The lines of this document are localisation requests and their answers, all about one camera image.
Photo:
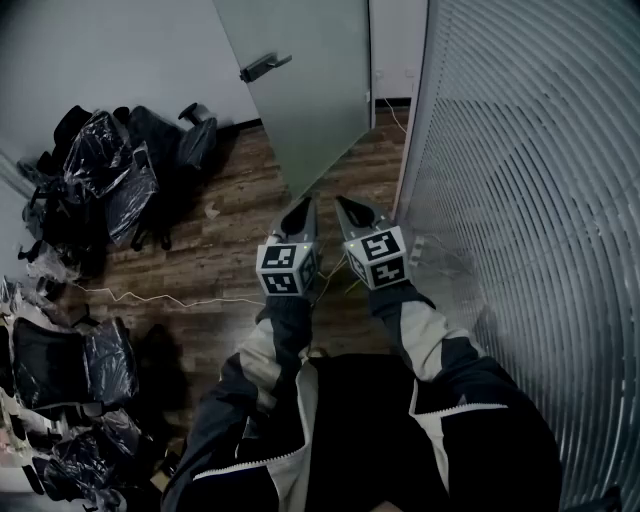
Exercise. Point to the white paper scrap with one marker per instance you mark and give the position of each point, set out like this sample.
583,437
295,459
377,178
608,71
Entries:
213,211

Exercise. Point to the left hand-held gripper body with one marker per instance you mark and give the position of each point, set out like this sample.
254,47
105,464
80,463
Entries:
285,265

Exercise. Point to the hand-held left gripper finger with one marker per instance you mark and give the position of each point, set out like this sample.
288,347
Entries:
313,225
280,224

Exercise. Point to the black office chair with armrest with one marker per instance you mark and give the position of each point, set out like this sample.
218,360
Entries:
195,142

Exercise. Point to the person's black and white jacket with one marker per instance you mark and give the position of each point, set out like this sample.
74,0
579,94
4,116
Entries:
360,440

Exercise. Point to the person's left forearm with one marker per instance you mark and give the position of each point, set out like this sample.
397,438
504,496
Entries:
280,340

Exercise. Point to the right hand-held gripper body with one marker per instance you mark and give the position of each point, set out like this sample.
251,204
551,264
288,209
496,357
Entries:
380,250

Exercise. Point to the white power strip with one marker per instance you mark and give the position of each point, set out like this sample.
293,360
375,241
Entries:
417,250

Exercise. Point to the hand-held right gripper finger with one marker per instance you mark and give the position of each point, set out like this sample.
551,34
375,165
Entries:
348,229
381,223

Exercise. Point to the heap of black chair parts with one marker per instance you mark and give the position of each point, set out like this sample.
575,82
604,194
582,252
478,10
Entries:
60,220

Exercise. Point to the window blinds partition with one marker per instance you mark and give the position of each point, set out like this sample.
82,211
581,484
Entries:
525,175

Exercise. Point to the plastic-wrapped black chair back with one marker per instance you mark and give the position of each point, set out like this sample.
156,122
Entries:
75,365

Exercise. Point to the heap of plastic-wrapped chair parts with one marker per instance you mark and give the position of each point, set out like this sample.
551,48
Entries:
85,460

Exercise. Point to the plastic-wrapped black office chair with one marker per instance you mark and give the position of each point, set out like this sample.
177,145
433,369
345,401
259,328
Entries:
110,170

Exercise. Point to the frosted glass door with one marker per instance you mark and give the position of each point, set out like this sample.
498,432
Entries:
310,125

